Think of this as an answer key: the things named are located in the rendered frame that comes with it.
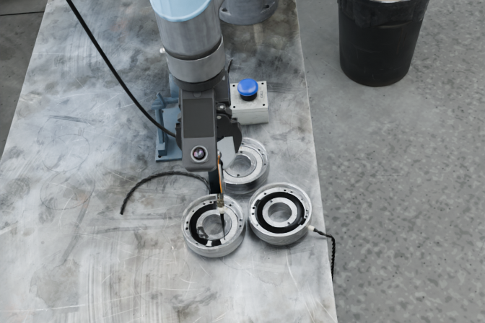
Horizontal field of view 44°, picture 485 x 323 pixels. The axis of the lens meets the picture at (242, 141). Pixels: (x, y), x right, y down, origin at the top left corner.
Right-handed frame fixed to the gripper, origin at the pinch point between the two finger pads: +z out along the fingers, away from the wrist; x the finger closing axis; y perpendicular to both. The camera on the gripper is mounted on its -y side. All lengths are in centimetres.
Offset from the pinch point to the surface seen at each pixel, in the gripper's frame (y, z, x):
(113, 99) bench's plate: 29.9, 13.3, 22.1
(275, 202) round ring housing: -0.4, 10.3, -8.9
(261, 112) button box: 19.8, 10.2, -7.9
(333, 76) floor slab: 110, 94, -37
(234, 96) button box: 23.2, 8.8, -3.1
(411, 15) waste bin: 101, 59, -61
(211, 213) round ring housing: -1.6, 10.3, 1.9
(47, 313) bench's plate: -15.7, 13.2, 28.4
